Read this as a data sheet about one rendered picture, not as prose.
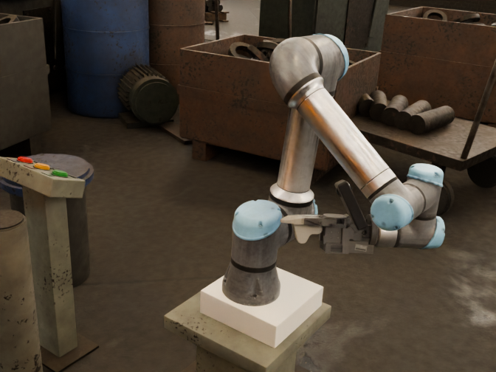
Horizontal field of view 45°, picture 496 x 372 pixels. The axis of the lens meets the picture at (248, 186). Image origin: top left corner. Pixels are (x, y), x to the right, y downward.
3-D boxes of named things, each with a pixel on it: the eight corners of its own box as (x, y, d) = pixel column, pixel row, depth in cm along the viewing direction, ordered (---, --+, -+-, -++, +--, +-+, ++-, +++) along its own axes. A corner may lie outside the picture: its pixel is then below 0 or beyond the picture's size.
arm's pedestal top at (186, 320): (236, 277, 179) (236, 266, 177) (330, 317, 162) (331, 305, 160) (163, 328, 154) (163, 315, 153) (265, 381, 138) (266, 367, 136)
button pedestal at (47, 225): (62, 378, 172) (43, 182, 148) (12, 345, 185) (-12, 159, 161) (104, 350, 184) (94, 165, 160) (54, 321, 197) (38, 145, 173)
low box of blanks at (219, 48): (369, 153, 367) (384, 46, 341) (325, 192, 307) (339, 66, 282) (238, 125, 407) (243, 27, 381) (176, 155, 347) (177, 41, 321)
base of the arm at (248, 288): (246, 268, 164) (249, 236, 160) (291, 289, 155) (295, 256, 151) (209, 288, 153) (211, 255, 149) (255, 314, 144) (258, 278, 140)
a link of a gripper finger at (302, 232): (280, 243, 130) (322, 245, 131) (282, 217, 130) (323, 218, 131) (279, 241, 134) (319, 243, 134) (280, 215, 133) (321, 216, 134)
